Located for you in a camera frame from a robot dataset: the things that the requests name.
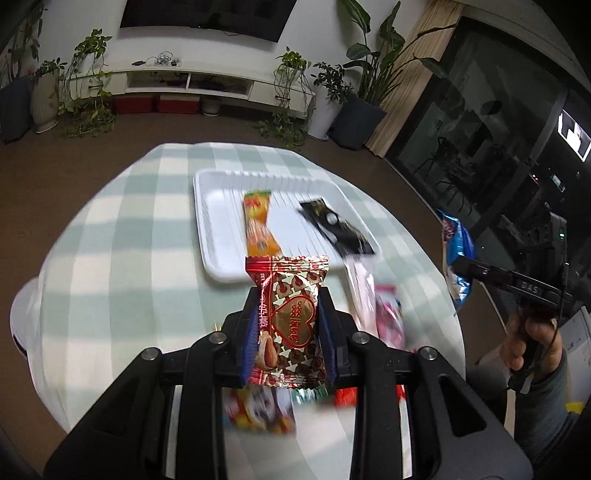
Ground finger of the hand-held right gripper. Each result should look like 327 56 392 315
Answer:
452 257 566 308

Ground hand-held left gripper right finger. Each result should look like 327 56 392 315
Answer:
316 286 536 480

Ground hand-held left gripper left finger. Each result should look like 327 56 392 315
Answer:
44 286 259 480

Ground red gold heart snack packet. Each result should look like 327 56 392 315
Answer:
244 255 331 391

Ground pale pink translucent snack packet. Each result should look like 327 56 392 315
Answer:
344 256 379 335

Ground blue snack bag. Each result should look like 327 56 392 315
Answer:
438 210 476 315

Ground pink cartoon snack packet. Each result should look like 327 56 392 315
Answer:
374 285 407 349

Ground white plastic tray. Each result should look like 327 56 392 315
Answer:
193 168 382 283

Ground person's right forearm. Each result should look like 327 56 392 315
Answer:
510 351 591 469

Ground person's right hand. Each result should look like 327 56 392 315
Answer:
500 307 565 384

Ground green snack packet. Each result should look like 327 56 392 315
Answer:
293 388 329 405

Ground red yellow snack packet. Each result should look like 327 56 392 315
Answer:
224 387 296 435

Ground black snack packet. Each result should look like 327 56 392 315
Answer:
297 198 376 258

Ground orange snack packet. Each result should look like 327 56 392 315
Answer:
242 190 282 258

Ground glass sliding door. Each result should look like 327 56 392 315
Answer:
385 16 591 282

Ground pothos plant with hanging vines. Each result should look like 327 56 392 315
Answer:
259 46 315 149

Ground beige curtain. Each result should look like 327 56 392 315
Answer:
367 0 465 160

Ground tall plant in dark pot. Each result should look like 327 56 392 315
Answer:
330 0 458 151

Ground leafy plant in white pot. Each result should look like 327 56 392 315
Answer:
307 61 357 140

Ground white round stool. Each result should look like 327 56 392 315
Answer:
9 277 47 357

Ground red storage box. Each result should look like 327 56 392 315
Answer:
113 95 154 114
156 95 201 114

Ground white television console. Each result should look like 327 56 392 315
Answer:
62 68 317 117

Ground trailing pothos plant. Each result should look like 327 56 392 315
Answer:
60 28 116 138

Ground plant in white ribbed pot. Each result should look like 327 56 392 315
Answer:
30 58 63 134

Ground black television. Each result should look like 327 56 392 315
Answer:
119 0 298 43

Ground plant in dark square pot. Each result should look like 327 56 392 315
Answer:
0 0 47 145

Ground cables on console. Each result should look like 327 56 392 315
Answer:
131 52 183 68

